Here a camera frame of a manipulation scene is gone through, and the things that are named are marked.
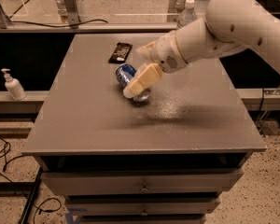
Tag grey drawer cabinet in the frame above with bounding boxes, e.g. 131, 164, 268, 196
23, 34, 265, 224

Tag black floor cables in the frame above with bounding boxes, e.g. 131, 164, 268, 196
0, 128, 63, 224

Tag black snack bar wrapper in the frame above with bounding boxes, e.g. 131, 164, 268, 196
108, 42, 133, 63

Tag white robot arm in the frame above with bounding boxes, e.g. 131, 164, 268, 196
123, 0, 280, 98

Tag white pump dispenser bottle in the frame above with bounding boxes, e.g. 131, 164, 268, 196
1, 68, 26, 100

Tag black cable on rail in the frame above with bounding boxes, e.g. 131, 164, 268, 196
8, 18, 109, 29

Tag middle metal bracket post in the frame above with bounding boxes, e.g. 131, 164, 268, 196
55, 0, 80, 29

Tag grey drawer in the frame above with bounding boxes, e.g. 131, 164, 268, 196
66, 197, 219, 216
42, 169, 244, 196

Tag upper grey drawer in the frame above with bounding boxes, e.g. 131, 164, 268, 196
42, 169, 244, 196

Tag grey metal rail frame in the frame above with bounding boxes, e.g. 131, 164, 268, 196
0, 21, 176, 34

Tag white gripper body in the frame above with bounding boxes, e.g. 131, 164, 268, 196
150, 31, 188, 73

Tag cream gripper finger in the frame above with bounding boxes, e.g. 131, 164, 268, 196
136, 41, 156, 62
123, 63, 163, 98

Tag lower grey drawer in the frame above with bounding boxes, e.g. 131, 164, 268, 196
66, 197, 219, 216

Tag blue pepsi can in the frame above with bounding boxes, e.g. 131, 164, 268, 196
115, 63, 150, 103

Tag clear plastic water bottle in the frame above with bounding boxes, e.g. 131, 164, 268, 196
177, 0, 197, 29

